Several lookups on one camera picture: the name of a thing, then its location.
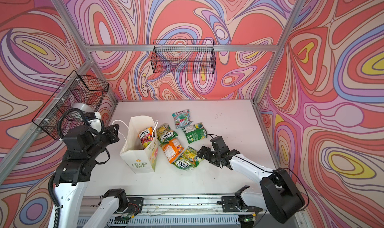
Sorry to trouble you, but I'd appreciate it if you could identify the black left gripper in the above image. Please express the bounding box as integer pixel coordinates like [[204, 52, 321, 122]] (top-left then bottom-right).
[[84, 122, 119, 161]]

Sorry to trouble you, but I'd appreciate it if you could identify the yellow-green fox's candy bag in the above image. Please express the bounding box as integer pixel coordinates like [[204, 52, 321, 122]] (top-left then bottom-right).
[[173, 147, 202, 171], [157, 123, 178, 144]]

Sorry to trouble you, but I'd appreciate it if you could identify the white paper bag with flowers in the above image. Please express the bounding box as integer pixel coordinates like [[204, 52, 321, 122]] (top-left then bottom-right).
[[113, 116, 159, 174]]

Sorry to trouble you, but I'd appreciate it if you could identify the orange Fox's fruits candy bag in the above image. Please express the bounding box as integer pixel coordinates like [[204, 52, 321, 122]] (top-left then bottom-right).
[[138, 127, 154, 149]]

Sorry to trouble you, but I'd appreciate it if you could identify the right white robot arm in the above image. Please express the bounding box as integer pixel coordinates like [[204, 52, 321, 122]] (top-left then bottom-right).
[[197, 136, 306, 224]]

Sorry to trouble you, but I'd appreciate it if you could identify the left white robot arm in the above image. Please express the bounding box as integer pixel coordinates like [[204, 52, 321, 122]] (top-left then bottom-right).
[[48, 122, 120, 228]]

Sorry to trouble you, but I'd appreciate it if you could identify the green Fox's candy bag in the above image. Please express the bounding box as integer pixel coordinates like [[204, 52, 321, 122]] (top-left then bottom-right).
[[182, 123, 208, 144]]

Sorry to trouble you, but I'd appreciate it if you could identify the orange snack bag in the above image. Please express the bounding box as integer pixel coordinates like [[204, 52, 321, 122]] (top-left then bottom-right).
[[161, 138, 185, 164]]

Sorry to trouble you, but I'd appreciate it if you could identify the teal Fox's candy bag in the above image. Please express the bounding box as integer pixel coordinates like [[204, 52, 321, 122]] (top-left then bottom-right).
[[172, 109, 192, 129]]

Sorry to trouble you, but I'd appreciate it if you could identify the silver tape roll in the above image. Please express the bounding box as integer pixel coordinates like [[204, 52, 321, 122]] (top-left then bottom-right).
[[72, 103, 94, 113]]

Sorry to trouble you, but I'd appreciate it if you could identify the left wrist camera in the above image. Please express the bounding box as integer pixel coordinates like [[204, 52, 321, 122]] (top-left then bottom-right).
[[87, 112, 104, 133]]

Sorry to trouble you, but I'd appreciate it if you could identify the black wire basket left wall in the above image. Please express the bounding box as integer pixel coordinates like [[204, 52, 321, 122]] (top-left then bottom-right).
[[32, 71, 109, 141]]

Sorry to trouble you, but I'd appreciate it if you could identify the black wire basket wall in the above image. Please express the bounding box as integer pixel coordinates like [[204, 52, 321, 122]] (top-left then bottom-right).
[[32, 71, 109, 141], [151, 39, 217, 74]]

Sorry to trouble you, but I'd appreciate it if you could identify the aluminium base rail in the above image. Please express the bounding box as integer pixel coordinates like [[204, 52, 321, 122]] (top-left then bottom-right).
[[77, 193, 304, 228]]

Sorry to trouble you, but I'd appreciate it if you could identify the black wire basket back wall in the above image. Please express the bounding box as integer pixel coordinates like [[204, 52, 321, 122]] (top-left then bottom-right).
[[151, 39, 217, 74]]

